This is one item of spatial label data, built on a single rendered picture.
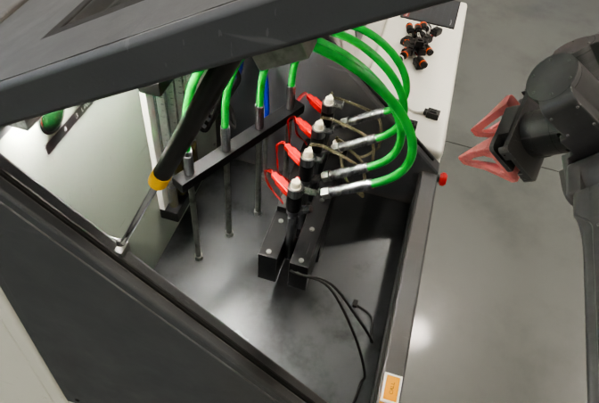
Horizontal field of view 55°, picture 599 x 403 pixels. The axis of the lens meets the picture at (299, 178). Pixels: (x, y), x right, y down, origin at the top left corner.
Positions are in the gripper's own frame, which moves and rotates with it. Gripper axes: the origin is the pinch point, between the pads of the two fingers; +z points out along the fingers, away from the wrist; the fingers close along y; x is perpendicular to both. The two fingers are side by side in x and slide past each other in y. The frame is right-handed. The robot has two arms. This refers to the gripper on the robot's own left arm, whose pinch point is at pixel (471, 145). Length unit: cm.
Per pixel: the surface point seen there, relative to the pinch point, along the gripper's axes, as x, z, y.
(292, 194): -3.5, 32.3, 7.8
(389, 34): 13, 64, -65
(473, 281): 117, 98, -48
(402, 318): 26.2, 27.6, 14.1
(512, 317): 128, 85, -40
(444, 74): 25, 49, -56
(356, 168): 3.0, 28.3, -2.6
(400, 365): 26.8, 24.1, 22.3
